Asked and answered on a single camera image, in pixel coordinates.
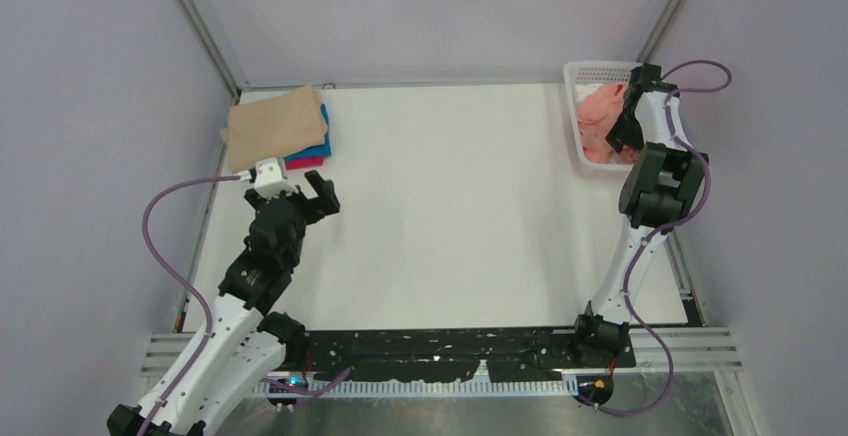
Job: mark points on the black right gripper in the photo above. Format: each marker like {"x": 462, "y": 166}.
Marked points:
{"x": 620, "y": 136}

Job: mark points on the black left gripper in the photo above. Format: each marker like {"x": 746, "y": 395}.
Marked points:
{"x": 320, "y": 206}

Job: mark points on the salmon pink t shirt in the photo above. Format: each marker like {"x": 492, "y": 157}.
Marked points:
{"x": 595, "y": 117}

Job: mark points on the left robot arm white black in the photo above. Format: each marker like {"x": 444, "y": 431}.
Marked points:
{"x": 242, "y": 339}

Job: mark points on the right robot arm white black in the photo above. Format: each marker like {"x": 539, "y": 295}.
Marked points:
{"x": 659, "y": 192}

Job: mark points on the white plastic laundry basket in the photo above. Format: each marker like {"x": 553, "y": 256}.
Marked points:
{"x": 593, "y": 71}

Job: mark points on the folded blue t shirt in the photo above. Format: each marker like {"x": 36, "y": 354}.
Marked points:
{"x": 324, "y": 149}

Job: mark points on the white t shirt in basket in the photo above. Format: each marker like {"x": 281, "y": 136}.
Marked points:
{"x": 583, "y": 91}

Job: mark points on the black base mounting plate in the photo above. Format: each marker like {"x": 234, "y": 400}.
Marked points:
{"x": 516, "y": 354}

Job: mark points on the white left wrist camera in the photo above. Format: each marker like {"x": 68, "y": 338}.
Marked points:
{"x": 271, "y": 179}

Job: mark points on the right aluminium corner post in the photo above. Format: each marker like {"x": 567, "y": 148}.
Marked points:
{"x": 660, "y": 29}

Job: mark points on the aluminium corner post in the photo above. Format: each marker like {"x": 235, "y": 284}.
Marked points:
{"x": 660, "y": 29}
{"x": 201, "y": 20}

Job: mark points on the left aluminium corner post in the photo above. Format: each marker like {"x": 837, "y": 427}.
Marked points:
{"x": 201, "y": 20}

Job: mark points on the aluminium frame rail front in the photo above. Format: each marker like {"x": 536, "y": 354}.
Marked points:
{"x": 693, "y": 349}

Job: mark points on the white slotted cable duct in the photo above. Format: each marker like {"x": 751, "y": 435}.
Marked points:
{"x": 473, "y": 388}

